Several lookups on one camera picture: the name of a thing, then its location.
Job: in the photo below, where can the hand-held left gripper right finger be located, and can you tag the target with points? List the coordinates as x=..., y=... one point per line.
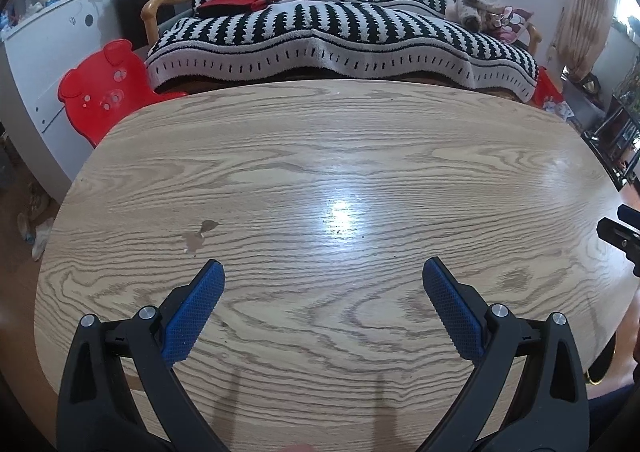
x=455, y=312

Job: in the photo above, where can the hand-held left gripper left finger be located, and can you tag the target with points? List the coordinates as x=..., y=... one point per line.
x=192, y=317

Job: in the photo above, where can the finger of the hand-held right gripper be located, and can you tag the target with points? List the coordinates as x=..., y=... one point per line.
x=625, y=239
x=631, y=216

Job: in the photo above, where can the black bin yellow rim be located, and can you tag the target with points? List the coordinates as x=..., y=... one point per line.
x=600, y=372

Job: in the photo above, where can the dark wooden stool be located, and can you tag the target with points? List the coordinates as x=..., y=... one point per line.
x=615, y=141

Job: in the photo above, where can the pile of scattered papers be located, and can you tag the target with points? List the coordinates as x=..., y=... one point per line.
x=560, y=110

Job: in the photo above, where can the red bag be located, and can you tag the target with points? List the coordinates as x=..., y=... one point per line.
x=545, y=89

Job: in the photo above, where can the person's legs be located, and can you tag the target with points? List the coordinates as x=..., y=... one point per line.
x=612, y=412

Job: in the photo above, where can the patterned beige curtain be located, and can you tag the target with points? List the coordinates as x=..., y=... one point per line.
x=587, y=6

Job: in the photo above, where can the pink cartoon pillow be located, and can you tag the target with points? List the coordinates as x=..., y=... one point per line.
x=515, y=24

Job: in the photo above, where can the red bear chair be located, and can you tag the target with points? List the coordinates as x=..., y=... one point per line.
x=100, y=86

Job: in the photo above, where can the plush toy on sofa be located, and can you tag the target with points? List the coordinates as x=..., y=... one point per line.
x=472, y=1

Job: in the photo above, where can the white cabinet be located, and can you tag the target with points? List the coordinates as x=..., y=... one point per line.
x=45, y=61

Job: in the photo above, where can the black white striped sofa cover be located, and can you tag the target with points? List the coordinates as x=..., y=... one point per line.
x=340, y=31

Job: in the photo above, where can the wooden armrest sofa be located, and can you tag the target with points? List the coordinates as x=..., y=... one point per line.
x=150, y=11

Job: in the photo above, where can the black box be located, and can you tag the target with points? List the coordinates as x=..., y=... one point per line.
x=150, y=6

